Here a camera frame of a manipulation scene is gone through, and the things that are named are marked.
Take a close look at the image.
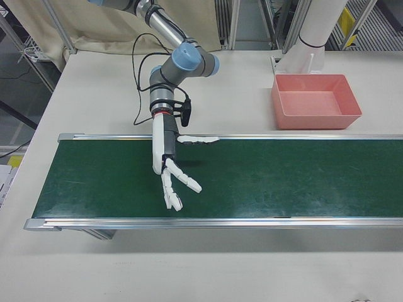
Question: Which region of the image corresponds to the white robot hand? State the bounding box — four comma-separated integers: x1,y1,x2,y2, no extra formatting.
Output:
152,113,220,211

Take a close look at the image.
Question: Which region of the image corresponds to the white cardboard box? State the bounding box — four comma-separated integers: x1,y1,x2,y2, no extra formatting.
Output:
0,163,21,210

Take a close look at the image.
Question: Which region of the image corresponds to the pink plastic box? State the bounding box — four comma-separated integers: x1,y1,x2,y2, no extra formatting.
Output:
271,74,363,130

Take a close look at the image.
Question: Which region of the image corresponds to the green conveyor belt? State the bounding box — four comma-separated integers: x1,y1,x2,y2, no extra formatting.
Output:
24,133,403,242

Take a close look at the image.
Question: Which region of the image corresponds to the beige curtain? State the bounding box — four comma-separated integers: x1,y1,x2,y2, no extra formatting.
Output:
9,0,221,72

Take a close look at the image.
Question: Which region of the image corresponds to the white cylindrical column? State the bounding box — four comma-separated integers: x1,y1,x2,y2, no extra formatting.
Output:
295,0,347,75

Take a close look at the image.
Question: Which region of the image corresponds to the yellow tag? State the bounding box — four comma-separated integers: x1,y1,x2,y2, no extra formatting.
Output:
338,7,360,48

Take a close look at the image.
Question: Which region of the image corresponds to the metal roller rack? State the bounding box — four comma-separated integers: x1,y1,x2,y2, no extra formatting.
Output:
326,0,403,52

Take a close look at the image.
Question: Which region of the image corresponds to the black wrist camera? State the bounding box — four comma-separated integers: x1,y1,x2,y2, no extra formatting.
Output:
172,98,192,127

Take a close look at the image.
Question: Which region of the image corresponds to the black cable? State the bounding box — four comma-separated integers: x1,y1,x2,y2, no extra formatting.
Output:
131,32,191,126

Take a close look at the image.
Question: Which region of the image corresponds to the white base bracket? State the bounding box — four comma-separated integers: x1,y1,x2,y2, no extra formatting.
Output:
270,53,325,76

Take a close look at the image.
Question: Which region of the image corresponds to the aluminium frame structure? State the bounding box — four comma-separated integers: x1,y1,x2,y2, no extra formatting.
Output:
215,0,303,51

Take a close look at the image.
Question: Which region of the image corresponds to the aluminium frame post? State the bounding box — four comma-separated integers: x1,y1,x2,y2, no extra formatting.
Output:
0,9,56,94
43,0,77,55

